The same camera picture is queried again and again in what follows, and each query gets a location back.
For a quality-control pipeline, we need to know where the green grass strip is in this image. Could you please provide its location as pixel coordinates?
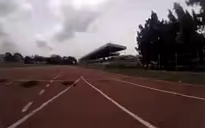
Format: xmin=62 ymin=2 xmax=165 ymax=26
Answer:
xmin=86 ymin=65 xmax=205 ymax=86

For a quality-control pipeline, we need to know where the clump of tall dark trees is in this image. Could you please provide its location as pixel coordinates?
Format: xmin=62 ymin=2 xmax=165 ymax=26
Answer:
xmin=135 ymin=0 xmax=205 ymax=71

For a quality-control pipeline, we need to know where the red running track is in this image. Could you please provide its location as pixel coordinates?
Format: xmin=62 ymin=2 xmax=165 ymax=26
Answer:
xmin=0 ymin=65 xmax=205 ymax=128

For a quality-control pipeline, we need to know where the distant row of trees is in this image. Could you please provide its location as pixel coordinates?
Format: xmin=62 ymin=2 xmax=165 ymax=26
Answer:
xmin=3 ymin=52 xmax=79 ymax=66

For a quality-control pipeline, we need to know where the roofed grandstand building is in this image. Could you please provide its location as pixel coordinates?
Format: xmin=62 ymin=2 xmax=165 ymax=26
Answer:
xmin=77 ymin=42 xmax=128 ymax=65

